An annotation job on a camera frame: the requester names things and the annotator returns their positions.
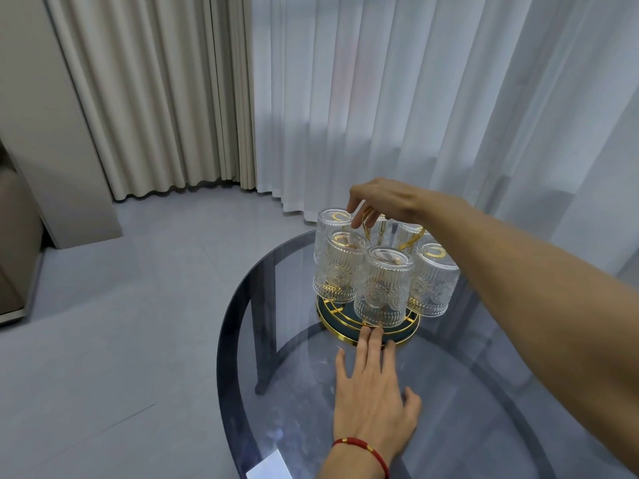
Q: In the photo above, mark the person's left hand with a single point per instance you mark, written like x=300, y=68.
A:
x=372, y=404

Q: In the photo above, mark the person's right hand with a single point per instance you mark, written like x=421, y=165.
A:
x=394, y=201

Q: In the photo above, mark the beige sofa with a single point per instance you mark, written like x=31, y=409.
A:
x=20, y=234

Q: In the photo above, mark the clear ribbed drinking glass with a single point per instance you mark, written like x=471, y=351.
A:
x=382, y=289
x=432, y=281
x=339, y=269
x=382, y=234
x=407, y=231
x=332, y=221

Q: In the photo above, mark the beige pleated curtain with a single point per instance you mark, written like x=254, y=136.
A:
x=160, y=94

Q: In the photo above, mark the person's right forearm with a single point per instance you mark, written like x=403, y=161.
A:
x=549, y=304

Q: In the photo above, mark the white sheer curtain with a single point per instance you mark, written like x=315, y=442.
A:
x=399, y=94

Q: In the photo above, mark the white paper sheet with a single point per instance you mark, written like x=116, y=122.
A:
x=267, y=466

